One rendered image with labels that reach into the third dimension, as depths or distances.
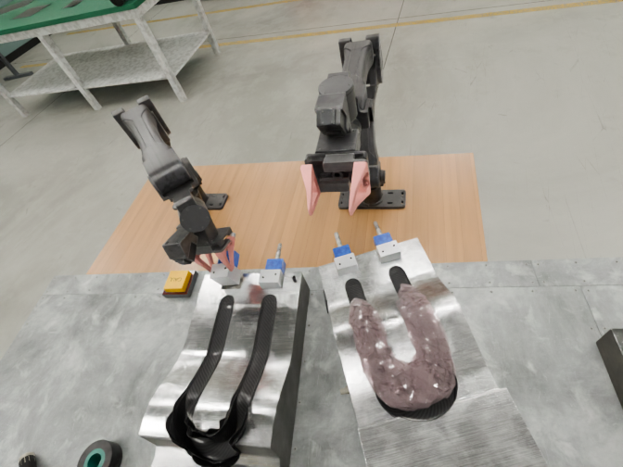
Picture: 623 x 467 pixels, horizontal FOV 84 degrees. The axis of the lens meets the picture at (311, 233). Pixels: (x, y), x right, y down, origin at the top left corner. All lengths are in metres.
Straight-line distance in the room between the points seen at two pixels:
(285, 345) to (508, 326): 0.48
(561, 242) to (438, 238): 1.17
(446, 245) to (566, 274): 0.26
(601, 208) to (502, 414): 1.72
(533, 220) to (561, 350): 1.32
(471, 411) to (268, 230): 0.71
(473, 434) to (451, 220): 0.55
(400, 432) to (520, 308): 0.40
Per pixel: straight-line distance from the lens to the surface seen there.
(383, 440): 0.68
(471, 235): 1.00
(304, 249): 1.00
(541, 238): 2.08
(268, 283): 0.83
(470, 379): 0.75
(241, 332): 0.83
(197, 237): 0.76
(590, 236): 2.16
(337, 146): 0.58
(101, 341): 1.15
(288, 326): 0.79
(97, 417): 1.06
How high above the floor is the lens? 1.58
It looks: 50 degrees down
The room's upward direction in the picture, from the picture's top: 19 degrees counter-clockwise
